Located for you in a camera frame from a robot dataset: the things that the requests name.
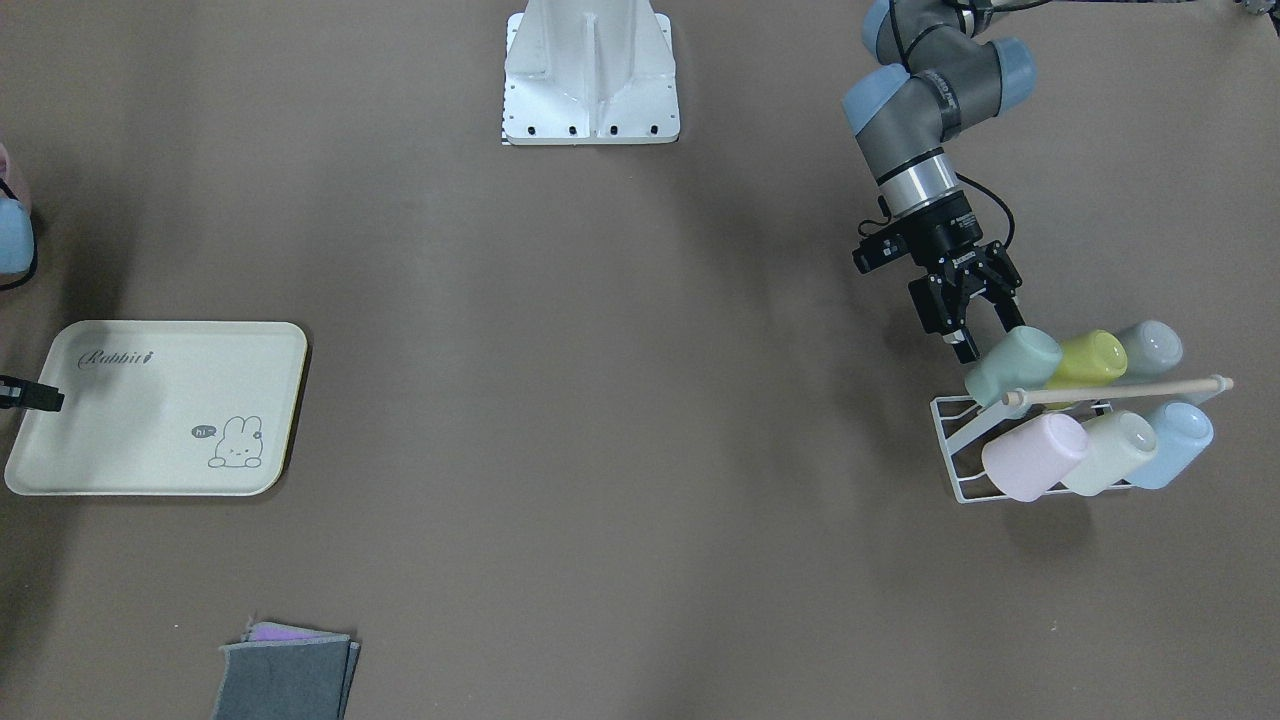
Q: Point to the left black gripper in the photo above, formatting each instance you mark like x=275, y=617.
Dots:
x=945, y=236

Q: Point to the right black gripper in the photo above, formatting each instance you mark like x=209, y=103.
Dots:
x=30, y=395

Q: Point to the green cup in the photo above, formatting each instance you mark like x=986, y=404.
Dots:
x=1025, y=358

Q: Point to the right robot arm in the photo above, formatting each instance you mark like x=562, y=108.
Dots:
x=19, y=257

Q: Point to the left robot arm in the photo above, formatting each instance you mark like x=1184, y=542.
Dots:
x=1048, y=158

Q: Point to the yellow cup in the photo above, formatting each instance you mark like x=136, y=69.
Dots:
x=1092, y=359

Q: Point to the cream rabbit tray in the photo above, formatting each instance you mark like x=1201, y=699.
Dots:
x=163, y=409

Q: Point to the pink cup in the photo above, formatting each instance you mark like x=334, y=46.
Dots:
x=1027, y=461

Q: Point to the grey cup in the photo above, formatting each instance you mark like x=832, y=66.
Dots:
x=1152, y=349

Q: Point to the cream white cup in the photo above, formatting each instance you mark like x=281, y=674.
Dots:
x=1119, y=443

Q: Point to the light blue cup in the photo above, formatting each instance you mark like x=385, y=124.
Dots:
x=1183, y=432

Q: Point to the grey folded cloth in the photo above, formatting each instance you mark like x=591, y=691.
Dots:
x=280, y=671

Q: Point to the white wire cup rack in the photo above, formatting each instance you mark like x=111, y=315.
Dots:
x=963, y=428

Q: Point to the white pillar mount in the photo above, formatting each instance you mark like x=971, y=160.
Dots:
x=589, y=73

